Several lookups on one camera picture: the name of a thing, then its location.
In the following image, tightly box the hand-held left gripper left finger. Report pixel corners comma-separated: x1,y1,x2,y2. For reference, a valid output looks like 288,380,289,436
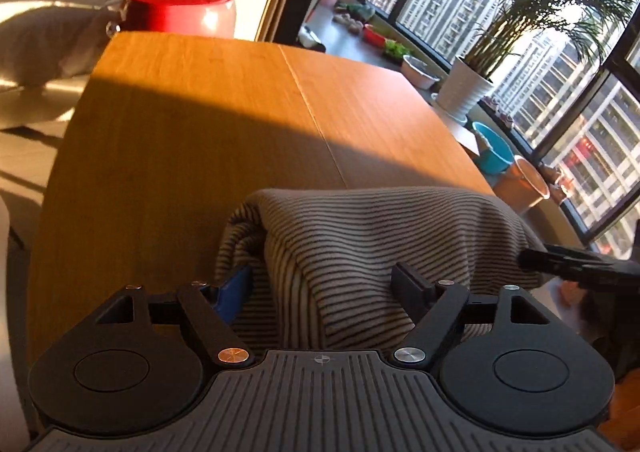
95,265,253,368

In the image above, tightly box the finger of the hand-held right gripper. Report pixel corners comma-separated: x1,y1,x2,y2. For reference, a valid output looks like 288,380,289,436
517,243,603,280

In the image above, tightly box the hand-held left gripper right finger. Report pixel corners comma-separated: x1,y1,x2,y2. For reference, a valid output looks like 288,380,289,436
391,262,548,368

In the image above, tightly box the grey striped shirt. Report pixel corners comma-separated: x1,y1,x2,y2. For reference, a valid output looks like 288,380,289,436
214,186,557,352

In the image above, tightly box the dark cloth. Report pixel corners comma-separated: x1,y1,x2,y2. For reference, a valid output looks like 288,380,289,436
575,282,640,385

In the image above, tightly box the orange plastic bucket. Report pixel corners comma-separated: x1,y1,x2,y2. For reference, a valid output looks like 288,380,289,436
494,155,552,214

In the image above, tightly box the blue plastic basin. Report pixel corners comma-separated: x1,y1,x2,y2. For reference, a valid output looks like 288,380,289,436
471,121,516,176

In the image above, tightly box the white ribbed plant pot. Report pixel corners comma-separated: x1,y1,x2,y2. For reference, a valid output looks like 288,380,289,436
436,56,496,122

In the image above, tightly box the white bowl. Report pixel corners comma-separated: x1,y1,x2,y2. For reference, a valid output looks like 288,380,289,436
401,55,442,89

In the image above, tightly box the tray of green seedlings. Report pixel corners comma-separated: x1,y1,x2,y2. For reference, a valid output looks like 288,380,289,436
382,39,416,66

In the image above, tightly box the red plastic container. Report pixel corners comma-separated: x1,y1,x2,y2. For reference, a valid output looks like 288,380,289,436
362,24,387,49

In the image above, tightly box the red round basket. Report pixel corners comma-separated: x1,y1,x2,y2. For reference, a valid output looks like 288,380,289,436
119,0,237,39

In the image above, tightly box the grey sofa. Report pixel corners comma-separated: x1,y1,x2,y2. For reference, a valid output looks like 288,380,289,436
0,0,132,130

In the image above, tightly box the black window frame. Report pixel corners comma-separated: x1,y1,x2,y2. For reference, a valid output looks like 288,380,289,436
320,0,640,253

